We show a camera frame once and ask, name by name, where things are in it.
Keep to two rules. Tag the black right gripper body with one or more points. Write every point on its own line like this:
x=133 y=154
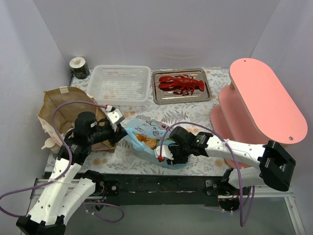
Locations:
x=172 y=152

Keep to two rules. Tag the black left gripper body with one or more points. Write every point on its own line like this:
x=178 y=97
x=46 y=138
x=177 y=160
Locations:
x=116 y=133

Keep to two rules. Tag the light blue plastic grocery bag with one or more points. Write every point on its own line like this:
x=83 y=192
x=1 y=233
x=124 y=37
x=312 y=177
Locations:
x=151 y=129

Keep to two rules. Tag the red toy lobster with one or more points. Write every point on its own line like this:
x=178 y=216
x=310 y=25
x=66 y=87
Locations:
x=180 y=84

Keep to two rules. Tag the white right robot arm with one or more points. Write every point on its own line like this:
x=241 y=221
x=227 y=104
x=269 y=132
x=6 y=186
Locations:
x=255 y=164

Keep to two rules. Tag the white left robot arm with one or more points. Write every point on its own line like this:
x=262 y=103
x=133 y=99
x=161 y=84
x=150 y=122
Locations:
x=56 y=205

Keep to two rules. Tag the brown paper bag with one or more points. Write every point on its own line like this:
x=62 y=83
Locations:
x=60 y=110

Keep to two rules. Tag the toy fried bread piece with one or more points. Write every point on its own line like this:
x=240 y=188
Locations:
x=151 y=143

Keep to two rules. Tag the white plastic perforated basket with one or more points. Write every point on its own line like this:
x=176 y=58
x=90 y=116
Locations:
x=120 y=85

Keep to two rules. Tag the stainless steel tray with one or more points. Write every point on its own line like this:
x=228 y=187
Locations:
x=165 y=97

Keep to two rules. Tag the pink two-tier shelf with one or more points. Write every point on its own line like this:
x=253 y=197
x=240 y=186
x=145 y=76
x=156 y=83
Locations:
x=256 y=108

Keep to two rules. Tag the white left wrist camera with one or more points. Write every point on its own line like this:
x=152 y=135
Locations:
x=115 y=118

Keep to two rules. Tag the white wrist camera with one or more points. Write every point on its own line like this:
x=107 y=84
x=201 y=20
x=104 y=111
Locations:
x=163 y=153
x=115 y=118

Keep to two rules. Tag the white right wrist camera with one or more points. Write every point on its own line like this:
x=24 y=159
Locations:
x=163 y=153

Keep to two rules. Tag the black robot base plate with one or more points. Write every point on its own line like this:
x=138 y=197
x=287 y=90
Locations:
x=130 y=189

